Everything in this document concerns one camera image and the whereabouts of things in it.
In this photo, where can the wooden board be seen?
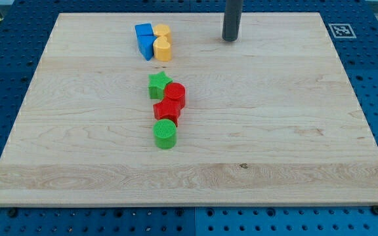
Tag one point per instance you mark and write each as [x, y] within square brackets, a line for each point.
[270, 119]

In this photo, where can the green cylinder block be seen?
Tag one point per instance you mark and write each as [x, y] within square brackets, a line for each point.
[165, 134]

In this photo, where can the blue triangular block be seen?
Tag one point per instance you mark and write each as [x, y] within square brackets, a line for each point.
[145, 45]

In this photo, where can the yellow heart block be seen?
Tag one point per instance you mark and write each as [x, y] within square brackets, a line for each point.
[162, 49]

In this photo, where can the white fiducial marker tag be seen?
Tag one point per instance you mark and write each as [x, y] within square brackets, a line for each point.
[342, 31]

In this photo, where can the red cylinder block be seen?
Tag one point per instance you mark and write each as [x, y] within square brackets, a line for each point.
[176, 92]

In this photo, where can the red star block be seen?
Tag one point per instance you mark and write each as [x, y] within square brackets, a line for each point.
[167, 109]

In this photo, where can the green star block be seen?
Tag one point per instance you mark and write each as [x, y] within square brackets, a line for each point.
[157, 84]

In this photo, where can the yellow cylinder block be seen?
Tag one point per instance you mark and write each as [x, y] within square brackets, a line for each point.
[163, 30]

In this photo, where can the blue cube block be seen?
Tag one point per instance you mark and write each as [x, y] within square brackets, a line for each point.
[144, 30]

